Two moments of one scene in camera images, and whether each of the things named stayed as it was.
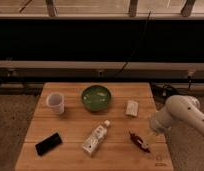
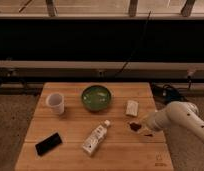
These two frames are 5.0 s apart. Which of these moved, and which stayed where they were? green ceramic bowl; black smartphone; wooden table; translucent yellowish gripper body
Moved: translucent yellowish gripper body
Stayed: wooden table; green ceramic bowl; black smartphone
